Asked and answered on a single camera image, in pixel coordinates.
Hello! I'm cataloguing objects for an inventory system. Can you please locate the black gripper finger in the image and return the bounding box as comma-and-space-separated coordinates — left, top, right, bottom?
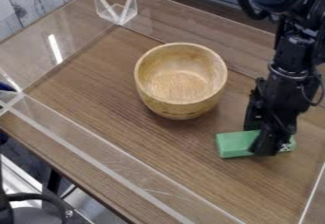
244, 88, 264, 131
249, 114, 297, 157

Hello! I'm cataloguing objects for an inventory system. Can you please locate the clear acrylic corner bracket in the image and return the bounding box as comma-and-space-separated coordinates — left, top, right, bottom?
94, 0, 138, 26

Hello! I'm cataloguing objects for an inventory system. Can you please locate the black table leg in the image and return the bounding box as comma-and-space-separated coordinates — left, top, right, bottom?
47, 170, 63, 195

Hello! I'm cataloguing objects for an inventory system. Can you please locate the black cable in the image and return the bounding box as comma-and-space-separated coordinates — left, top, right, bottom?
0, 193, 71, 224

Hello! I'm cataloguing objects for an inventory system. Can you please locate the black metal base plate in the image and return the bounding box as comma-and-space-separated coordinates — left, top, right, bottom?
40, 189, 94, 224

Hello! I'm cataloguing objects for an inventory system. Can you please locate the light wooden bowl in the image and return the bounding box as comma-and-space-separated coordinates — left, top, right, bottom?
134, 42, 228, 121

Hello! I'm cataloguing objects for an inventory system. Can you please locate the green rectangular block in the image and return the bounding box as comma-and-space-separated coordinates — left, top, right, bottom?
216, 130, 296, 159

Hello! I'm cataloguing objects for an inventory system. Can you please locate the clear acrylic tray wall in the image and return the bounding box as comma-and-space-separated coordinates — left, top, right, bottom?
0, 0, 325, 224

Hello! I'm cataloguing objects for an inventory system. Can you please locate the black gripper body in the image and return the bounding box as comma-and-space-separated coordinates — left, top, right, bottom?
253, 35, 321, 130

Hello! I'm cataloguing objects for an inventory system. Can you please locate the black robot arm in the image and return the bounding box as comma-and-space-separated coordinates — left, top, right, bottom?
238, 0, 325, 156

